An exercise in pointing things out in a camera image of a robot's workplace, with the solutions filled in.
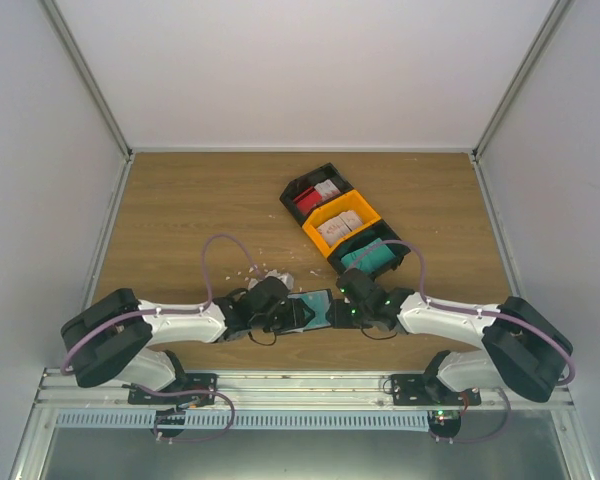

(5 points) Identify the aluminium mounting rail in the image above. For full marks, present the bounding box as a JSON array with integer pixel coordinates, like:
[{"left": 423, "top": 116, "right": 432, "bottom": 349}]
[{"left": 34, "top": 367, "right": 576, "bottom": 407}]

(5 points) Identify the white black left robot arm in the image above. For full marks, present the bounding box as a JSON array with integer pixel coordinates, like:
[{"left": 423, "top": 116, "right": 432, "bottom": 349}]
[{"left": 61, "top": 275, "right": 316, "bottom": 404}]

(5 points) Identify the black card bin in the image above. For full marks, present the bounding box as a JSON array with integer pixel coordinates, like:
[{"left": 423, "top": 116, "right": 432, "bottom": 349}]
[
  {"left": 279, "top": 163, "right": 353, "bottom": 226},
  {"left": 327, "top": 220, "right": 411, "bottom": 279}
]

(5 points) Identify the grey slotted cable duct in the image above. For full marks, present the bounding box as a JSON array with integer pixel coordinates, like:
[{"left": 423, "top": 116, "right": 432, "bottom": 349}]
[{"left": 56, "top": 409, "right": 429, "bottom": 432}]

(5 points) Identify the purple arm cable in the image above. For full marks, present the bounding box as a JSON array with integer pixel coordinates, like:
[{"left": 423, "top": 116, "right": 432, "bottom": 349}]
[
  {"left": 59, "top": 232, "right": 261, "bottom": 396},
  {"left": 344, "top": 239, "right": 577, "bottom": 386}
]

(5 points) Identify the black leather card holder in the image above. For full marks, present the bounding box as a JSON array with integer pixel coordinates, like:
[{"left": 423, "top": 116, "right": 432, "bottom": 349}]
[{"left": 277, "top": 289, "right": 333, "bottom": 335}]

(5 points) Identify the black left card bin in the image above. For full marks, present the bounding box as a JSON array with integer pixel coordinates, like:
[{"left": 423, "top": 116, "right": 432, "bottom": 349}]
[{"left": 279, "top": 163, "right": 353, "bottom": 226}]

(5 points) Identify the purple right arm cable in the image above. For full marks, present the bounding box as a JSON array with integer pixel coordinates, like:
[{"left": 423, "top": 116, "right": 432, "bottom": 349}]
[{"left": 344, "top": 239, "right": 577, "bottom": 386}]

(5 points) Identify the teal card stack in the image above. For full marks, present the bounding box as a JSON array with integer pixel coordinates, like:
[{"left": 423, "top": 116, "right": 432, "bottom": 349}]
[{"left": 341, "top": 239, "right": 396, "bottom": 275}]

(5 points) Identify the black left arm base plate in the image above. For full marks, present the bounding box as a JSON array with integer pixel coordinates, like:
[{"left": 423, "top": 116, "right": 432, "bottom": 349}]
[{"left": 126, "top": 372, "right": 218, "bottom": 407}]

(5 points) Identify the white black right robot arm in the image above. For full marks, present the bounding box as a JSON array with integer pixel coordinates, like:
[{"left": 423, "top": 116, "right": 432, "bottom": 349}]
[{"left": 326, "top": 268, "right": 575, "bottom": 405}]

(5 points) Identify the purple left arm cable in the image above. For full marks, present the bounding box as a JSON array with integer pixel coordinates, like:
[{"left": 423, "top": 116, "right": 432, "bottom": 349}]
[{"left": 59, "top": 232, "right": 261, "bottom": 396}]

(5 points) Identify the black right card bin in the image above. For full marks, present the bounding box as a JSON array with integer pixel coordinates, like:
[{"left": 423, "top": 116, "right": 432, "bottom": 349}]
[{"left": 327, "top": 220, "right": 411, "bottom": 279}]

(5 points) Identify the red white card stack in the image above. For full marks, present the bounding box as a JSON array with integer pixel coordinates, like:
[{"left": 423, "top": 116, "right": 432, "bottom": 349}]
[{"left": 294, "top": 180, "right": 341, "bottom": 215}]

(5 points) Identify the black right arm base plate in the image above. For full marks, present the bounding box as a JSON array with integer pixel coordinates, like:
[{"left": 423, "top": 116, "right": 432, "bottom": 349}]
[{"left": 382, "top": 373, "right": 482, "bottom": 407}]

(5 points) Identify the yellow middle card bin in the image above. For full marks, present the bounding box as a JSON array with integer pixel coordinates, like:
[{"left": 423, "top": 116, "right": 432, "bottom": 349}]
[{"left": 302, "top": 190, "right": 382, "bottom": 258}]

